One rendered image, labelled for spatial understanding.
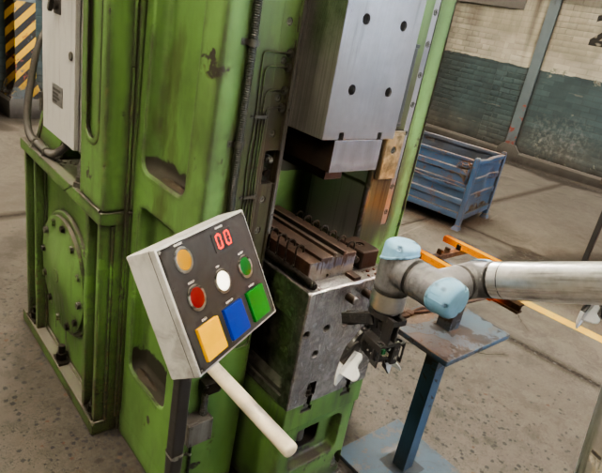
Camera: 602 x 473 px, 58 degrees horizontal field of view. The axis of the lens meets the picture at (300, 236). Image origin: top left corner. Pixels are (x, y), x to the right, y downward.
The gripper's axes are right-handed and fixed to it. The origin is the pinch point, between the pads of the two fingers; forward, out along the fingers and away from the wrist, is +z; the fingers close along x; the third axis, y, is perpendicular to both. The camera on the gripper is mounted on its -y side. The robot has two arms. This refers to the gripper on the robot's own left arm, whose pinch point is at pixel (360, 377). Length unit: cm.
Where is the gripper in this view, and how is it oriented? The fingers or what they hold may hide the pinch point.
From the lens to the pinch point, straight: 129.3
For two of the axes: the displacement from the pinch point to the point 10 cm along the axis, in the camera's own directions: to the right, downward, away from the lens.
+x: 8.6, -0.5, 5.1
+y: 4.9, 4.1, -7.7
